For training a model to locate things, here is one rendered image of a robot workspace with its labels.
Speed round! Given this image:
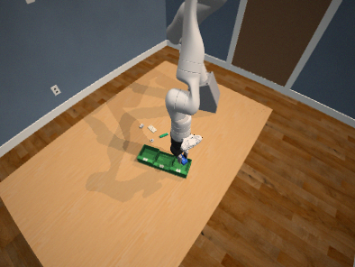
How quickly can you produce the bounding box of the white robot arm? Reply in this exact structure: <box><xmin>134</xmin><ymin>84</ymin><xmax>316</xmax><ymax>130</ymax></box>
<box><xmin>165</xmin><ymin>0</ymin><xmax>227</xmax><ymax>134</ymax></box>

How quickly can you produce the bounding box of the green three-compartment tray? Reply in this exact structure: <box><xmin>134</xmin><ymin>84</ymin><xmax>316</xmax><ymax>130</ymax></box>
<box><xmin>137</xmin><ymin>144</ymin><xmax>191</xmax><ymax>179</ymax></box>

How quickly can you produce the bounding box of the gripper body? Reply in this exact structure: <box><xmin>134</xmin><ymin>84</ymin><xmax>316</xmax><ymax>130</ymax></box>
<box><xmin>170</xmin><ymin>127</ymin><xmax>202</xmax><ymax>156</ymax></box>

